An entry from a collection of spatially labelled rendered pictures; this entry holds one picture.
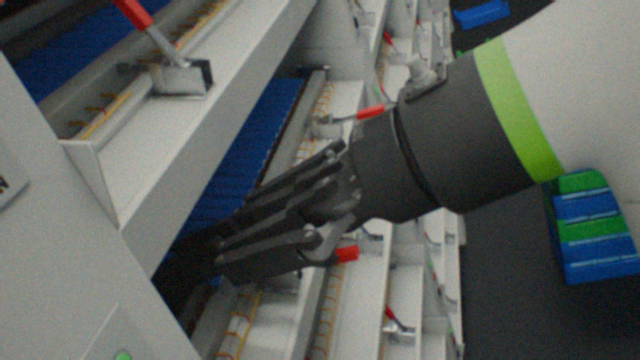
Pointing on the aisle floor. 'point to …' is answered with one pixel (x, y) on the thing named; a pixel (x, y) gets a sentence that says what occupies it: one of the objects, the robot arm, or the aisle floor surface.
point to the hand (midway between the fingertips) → (202, 255)
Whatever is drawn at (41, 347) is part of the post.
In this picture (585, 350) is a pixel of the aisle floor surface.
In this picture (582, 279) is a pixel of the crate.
